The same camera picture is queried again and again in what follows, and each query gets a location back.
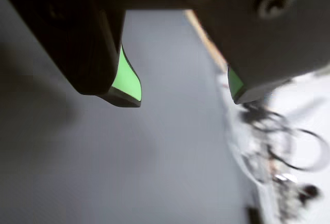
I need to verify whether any black looped cable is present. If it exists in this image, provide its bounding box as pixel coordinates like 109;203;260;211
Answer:
239;104;329;173

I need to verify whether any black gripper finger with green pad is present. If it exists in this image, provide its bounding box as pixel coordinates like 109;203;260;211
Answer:
180;0;330;105
0;0;142;108

